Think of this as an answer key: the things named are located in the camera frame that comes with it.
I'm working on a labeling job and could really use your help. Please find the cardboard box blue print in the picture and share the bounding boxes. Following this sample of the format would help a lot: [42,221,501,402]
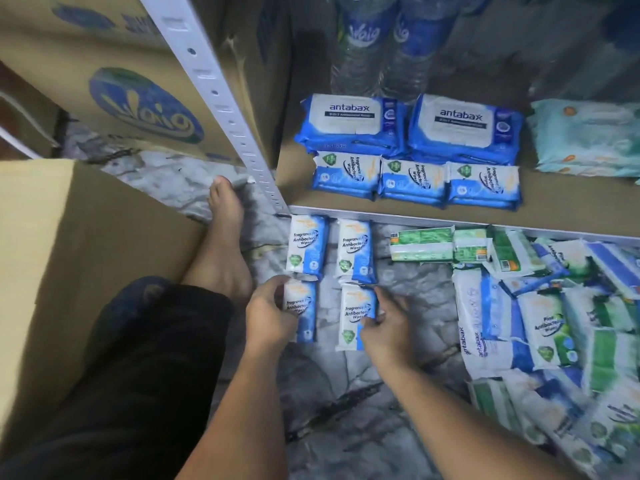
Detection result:
[0,0,296,171]
[0,0,176,56]

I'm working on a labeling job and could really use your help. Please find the plain cardboard box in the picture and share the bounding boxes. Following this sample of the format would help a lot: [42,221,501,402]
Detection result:
[0,159,206,461]

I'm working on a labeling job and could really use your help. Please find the grey metal shelf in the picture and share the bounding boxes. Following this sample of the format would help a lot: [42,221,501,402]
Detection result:
[135,0,640,244]

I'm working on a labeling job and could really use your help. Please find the person's left foot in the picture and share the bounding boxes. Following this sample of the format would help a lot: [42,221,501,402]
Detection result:
[182,177,256,306]

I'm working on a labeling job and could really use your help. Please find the person's left hand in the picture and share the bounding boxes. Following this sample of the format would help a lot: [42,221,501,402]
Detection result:
[245,275,301,356]

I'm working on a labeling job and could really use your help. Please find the clear plastic bottles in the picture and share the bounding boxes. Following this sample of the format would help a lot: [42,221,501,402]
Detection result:
[440,0,640,101]
[330,0,461,101]

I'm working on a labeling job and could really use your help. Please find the person's right hand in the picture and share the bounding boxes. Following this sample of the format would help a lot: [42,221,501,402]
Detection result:
[360,287,416,371]

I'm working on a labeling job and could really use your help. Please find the person's left forearm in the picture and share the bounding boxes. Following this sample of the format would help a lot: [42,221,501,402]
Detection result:
[178,345,296,480]

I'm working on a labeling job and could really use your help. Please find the pile of wipes packets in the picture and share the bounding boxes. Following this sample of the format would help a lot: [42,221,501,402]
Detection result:
[388,225,640,480]

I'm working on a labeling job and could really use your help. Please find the person's right forearm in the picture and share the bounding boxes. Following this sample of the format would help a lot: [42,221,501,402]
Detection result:
[375,355,581,480]

